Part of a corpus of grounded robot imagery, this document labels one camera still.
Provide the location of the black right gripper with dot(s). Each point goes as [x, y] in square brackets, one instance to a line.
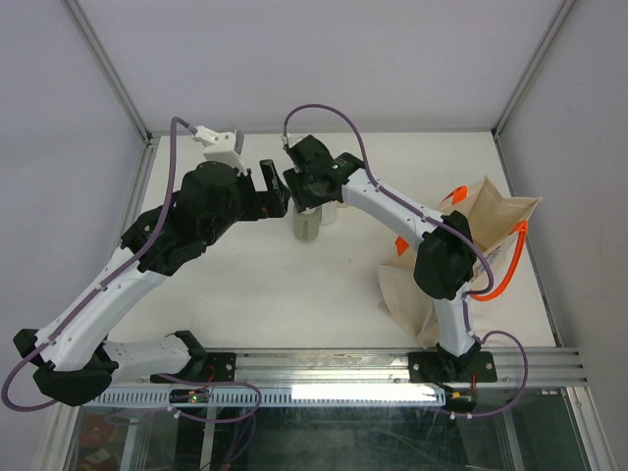
[292, 177]

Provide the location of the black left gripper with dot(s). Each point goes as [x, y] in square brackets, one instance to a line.
[275, 199]

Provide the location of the clear bottle silver cap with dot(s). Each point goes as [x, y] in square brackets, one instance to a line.
[329, 213]

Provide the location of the green bottle cream cap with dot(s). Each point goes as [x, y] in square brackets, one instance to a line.
[306, 224]

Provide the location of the beige canvas bag orange handles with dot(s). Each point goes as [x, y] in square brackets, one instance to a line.
[499, 228]

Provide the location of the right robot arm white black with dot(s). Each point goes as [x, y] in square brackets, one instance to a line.
[445, 253]

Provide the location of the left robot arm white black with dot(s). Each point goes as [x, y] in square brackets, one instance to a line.
[74, 359]

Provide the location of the small electronics board with leds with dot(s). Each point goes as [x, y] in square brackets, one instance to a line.
[191, 396]

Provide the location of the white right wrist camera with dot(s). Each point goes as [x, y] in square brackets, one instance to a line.
[289, 140]

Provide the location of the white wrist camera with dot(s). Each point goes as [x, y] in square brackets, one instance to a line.
[289, 140]
[221, 146]

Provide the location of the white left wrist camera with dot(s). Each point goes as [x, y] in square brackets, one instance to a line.
[221, 146]

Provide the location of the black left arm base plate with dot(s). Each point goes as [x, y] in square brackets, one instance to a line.
[212, 366]

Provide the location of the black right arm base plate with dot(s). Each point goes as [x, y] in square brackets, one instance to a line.
[432, 366]

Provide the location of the aluminium mounting rail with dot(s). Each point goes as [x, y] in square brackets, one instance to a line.
[538, 367]

